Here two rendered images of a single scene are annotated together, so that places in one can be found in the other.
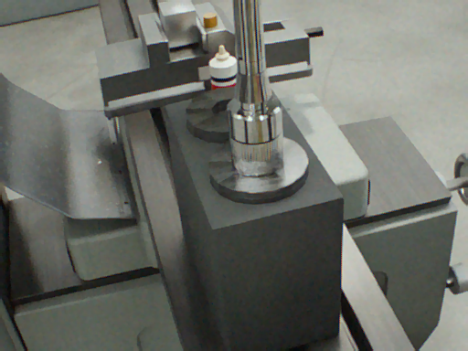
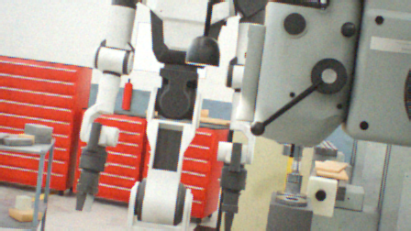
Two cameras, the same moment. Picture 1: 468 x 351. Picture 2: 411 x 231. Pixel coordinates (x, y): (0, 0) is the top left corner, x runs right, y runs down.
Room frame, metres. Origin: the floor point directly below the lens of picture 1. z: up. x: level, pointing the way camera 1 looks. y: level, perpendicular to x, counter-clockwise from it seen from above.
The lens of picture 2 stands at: (2.19, 0.45, 1.40)
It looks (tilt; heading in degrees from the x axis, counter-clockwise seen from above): 3 degrees down; 204
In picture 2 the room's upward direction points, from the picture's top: 8 degrees clockwise
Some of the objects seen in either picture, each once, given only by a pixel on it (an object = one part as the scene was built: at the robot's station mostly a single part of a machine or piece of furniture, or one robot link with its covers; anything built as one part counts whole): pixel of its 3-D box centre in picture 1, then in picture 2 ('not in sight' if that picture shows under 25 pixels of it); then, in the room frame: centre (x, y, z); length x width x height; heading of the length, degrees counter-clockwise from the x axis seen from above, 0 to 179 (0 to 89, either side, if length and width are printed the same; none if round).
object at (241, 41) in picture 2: not in sight; (247, 57); (0.36, -0.26, 1.52); 0.13 x 0.12 x 0.22; 111
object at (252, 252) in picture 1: (249, 213); (286, 229); (0.59, 0.03, 1.02); 0.22 x 0.12 x 0.20; 16
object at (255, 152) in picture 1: (256, 137); (293, 184); (0.54, 0.01, 1.15); 0.05 x 0.05 x 0.05
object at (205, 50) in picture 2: not in sight; (204, 50); (1.10, -0.07, 1.48); 0.07 x 0.07 x 0.06
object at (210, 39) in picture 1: (212, 26); not in sight; (1.08, 0.09, 1.01); 0.12 x 0.06 x 0.04; 15
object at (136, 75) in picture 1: (198, 47); not in sight; (1.08, 0.11, 0.98); 0.35 x 0.15 x 0.11; 105
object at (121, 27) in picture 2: not in sight; (117, 39); (0.54, -0.67, 1.52); 0.13 x 0.12 x 0.22; 112
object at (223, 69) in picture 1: (224, 77); not in sight; (0.96, 0.07, 0.98); 0.04 x 0.04 x 0.11
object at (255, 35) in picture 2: not in sight; (251, 73); (1.02, 0.01, 1.45); 0.04 x 0.04 x 0.21; 15
